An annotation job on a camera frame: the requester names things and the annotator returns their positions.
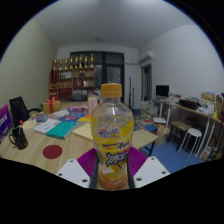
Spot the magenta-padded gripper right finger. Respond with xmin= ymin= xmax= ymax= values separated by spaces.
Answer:
xmin=126 ymin=146 xmax=171 ymax=190

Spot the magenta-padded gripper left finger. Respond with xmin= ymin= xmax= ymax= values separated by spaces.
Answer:
xmin=56 ymin=148 xmax=100 ymax=190

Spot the yellow-capped orange drink bottle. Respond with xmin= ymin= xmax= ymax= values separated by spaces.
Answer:
xmin=90 ymin=83 xmax=135 ymax=191

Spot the flat round red coaster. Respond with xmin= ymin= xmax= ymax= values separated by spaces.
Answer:
xmin=42 ymin=144 xmax=64 ymax=160

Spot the pale yellow envelope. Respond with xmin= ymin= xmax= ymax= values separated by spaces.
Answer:
xmin=71 ymin=122 xmax=95 ymax=142

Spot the teal book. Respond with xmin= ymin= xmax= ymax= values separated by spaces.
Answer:
xmin=45 ymin=121 xmax=78 ymax=140

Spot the brown wooden stool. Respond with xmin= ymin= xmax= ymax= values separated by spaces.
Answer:
xmin=167 ymin=119 xmax=193 ymax=144

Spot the white booklet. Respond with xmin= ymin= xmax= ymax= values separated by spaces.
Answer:
xmin=33 ymin=118 xmax=63 ymax=135

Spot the white round stool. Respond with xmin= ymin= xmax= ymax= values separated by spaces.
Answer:
xmin=177 ymin=127 xmax=203 ymax=158

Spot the black mug with coloured dots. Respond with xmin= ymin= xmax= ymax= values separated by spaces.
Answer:
xmin=8 ymin=126 xmax=29 ymax=151

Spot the blue printed magazine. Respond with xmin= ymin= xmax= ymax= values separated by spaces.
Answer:
xmin=33 ymin=113 xmax=50 ymax=123

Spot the pink flower bouquet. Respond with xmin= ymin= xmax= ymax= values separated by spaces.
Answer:
xmin=68 ymin=104 xmax=89 ymax=114

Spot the tan notepad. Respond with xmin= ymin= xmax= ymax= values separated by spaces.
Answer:
xmin=21 ymin=118 xmax=37 ymax=131

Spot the yellow gift box red ribbon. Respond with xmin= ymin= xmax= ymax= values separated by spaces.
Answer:
xmin=42 ymin=96 xmax=62 ymax=115

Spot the small standing card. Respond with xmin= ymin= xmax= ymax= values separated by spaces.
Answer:
xmin=87 ymin=95 xmax=99 ymax=114

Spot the long cluttered side desk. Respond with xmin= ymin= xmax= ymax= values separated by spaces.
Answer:
xmin=153 ymin=91 xmax=224 ymax=162

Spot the computer monitor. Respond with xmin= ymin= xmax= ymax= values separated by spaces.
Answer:
xmin=155 ymin=84 xmax=170 ymax=98

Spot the black office chair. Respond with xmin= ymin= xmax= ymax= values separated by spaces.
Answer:
xmin=8 ymin=96 xmax=43 ymax=128

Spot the purple sign board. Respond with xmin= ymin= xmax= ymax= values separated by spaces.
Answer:
xmin=0 ymin=104 xmax=13 ymax=138

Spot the wooden shelf unit with trophies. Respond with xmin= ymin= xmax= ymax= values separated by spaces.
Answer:
xmin=48 ymin=53 xmax=97 ymax=102

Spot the dark framed glass door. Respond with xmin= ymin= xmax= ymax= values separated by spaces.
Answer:
xmin=69 ymin=50 xmax=125 ymax=102

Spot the white air conditioner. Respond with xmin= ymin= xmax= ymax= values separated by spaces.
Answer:
xmin=138 ymin=50 xmax=156 ymax=64

